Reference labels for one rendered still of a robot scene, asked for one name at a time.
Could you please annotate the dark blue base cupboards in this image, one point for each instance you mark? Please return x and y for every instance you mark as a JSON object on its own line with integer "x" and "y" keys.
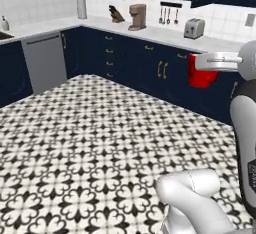
{"x": 133, "y": 64}

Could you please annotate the grey dishwasher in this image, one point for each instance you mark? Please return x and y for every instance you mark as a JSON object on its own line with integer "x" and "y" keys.
{"x": 45, "y": 64}

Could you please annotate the hanging metal kitchen tool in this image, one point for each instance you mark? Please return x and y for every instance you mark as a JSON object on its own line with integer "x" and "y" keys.
{"x": 161, "y": 18}
{"x": 168, "y": 19}
{"x": 176, "y": 19}

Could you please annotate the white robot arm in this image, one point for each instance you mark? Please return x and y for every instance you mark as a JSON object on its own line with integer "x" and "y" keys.
{"x": 243, "y": 121}

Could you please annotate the dark wooden knife block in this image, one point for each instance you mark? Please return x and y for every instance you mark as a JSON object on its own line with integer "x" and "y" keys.
{"x": 116, "y": 14}

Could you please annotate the grey wall socket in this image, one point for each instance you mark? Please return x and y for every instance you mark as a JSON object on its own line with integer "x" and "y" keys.
{"x": 250, "y": 20}

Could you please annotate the black utensil rail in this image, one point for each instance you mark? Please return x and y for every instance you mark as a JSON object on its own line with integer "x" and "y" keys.
{"x": 171, "y": 4}

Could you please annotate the brown coffee machine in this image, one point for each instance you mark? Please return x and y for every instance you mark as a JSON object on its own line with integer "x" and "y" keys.
{"x": 138, "y": 16}

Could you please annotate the white soap dispenser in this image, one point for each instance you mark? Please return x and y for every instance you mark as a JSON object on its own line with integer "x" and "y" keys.
{"x": 4, "y": 24}

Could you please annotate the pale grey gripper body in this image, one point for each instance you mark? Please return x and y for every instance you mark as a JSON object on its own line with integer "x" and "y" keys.
{"x": 216, "y": 65}

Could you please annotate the silver toaster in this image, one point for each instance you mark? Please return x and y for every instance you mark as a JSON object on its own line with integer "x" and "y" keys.
{"x": 194, "y": 28}

